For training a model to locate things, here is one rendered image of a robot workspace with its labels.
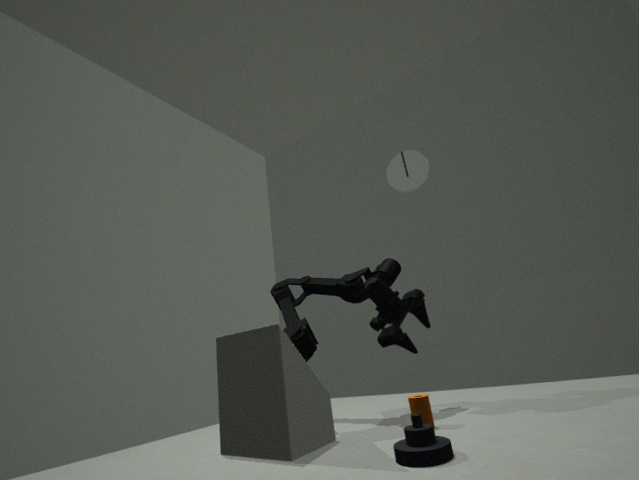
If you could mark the dark grey round pedestal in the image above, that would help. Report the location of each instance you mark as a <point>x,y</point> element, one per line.
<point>421,448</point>

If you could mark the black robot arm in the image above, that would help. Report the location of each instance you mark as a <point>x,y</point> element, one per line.
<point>350,288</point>

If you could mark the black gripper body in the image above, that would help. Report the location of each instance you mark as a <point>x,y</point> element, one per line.
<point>396,310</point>

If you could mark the orange knob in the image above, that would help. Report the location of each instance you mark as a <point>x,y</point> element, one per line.
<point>419,404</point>

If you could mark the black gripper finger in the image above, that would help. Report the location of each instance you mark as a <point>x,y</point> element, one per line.
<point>419,313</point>
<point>406,343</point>

